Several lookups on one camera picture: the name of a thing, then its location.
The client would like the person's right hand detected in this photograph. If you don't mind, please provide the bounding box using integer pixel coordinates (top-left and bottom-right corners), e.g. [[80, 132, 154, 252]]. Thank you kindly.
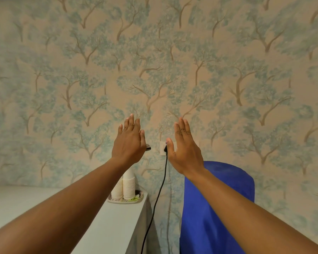
[[166, 117, 205, 178]]

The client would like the person's left hand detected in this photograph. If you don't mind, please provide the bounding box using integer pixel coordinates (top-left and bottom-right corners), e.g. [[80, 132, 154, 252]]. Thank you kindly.
[[111, 114, 147, 167]]

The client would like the person's right forearm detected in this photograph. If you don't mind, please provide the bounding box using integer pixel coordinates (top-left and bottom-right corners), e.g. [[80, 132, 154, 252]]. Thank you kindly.
[[185, 168, 318, 254]]

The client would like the person's left forearm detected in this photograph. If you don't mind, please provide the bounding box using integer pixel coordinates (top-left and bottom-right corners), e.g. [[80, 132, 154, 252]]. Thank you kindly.
[[0, 157, 134, 254]]

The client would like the stack of white paper cups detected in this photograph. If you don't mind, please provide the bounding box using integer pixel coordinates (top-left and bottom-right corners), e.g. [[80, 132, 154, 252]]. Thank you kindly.
[[122, 167, 136, 200], [111, 177, 124, 200]]

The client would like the patterned serving tray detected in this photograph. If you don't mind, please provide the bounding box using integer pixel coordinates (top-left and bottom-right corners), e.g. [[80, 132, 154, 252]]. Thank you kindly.
[[107, 190, 145, 205]]

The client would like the blue fabric cover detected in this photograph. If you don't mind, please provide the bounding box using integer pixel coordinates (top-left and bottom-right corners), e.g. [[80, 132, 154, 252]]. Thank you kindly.
[[179, 161, 255, 254]]

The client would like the white wall socket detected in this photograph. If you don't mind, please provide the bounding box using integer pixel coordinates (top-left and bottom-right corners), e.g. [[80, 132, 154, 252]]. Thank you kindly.
[[160, 141, 177, 156]]

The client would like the black power cable with plug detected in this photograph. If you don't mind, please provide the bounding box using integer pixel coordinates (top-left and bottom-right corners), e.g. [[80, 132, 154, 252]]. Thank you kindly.
[[140, 145, 168, 254]]

